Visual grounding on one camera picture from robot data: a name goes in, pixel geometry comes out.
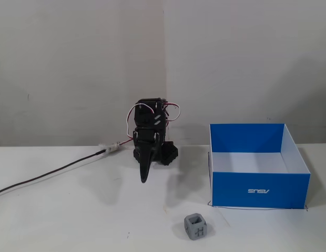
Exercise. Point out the gray cube block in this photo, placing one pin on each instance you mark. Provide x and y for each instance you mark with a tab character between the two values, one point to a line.
195	228

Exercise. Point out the blue white cardboard box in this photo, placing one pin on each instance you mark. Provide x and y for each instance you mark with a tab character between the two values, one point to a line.
257	189

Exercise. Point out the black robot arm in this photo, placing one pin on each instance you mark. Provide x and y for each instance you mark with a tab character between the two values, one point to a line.
147	115

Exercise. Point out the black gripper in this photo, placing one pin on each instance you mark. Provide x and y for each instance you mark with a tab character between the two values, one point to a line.
146	138

